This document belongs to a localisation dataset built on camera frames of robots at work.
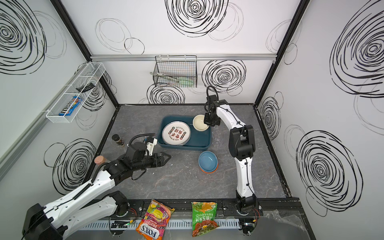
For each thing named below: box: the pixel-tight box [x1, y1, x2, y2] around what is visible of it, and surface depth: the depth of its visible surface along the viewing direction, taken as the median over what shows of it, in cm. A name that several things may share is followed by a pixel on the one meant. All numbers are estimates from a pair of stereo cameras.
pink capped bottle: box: [94, 155, 106, 165], surface depth 81 cm
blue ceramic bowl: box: [198, 150, 219, 173], surface depth 86 cm
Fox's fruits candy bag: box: [136, 199, 175, 240], surface depth 69 cm
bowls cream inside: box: [192, 114, 210, 132], surface depth 98 cm
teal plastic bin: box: [157, 116, 212, 151], surface depth 99 cm
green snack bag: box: [191, 201, 220, 237], surface depth 69 cm
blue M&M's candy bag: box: [58, 96, 82, 116], surface depth 72 cm
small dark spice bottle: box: [111, 134, 125, 148], surface depth 92 cm
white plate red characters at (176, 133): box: [162, 121, 191, 146], surface depth 101 cm
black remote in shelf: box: [75, 82, 95, 93], surface depth 81 cm
